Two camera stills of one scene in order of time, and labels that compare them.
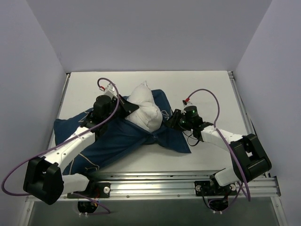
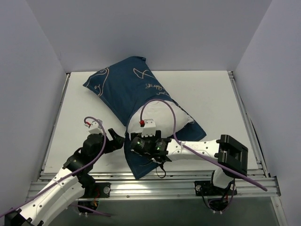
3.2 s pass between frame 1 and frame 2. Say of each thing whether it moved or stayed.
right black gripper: moved
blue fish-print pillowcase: moved
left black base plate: stayed
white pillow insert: moved
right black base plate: stayed
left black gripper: moved
